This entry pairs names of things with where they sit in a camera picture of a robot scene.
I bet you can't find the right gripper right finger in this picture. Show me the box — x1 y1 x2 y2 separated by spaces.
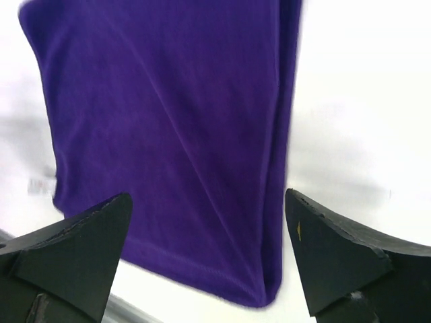
285 189 430 323

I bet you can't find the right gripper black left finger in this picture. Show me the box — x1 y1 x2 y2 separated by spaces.
0 192 133 323

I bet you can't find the purple towel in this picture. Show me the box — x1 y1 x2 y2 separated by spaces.
19 1 302 308

